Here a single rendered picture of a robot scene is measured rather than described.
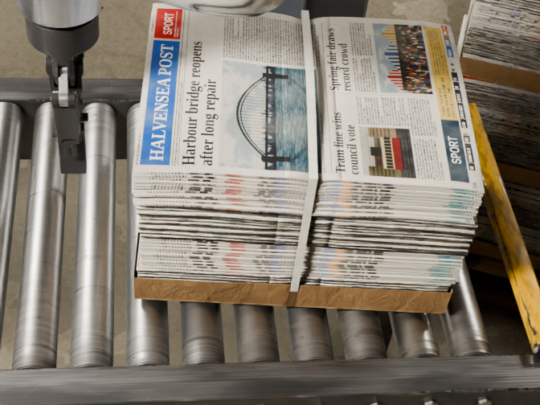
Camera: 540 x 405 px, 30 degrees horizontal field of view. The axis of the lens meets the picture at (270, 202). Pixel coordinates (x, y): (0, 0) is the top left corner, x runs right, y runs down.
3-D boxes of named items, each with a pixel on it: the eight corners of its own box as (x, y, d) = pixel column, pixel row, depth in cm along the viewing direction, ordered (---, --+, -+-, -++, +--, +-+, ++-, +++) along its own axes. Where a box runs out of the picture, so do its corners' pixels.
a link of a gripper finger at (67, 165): (83, 126, 116) (83, 131, 115) (86, 169, 121) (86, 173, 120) (57, 126, 115) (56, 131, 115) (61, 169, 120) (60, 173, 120)
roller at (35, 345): (71, 121, 148) (70, 96, 144) (56, 398, 116) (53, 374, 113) (37, 121, 147) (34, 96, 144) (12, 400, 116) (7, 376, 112)
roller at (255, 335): (247, 121, 151) (251, 96, 148) (280, 391, 120) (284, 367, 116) (214, 121, 151) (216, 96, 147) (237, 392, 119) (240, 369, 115)
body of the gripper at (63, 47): (97, 32, 101) (100, 101, 108) (99, -18, 107) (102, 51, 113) (20, 31, 100) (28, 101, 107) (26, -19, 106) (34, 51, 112)
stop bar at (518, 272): (475, 111, 150) (478, 100, 148) (558, 354, 121) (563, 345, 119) (453, 111, 149) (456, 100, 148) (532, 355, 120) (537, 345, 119)
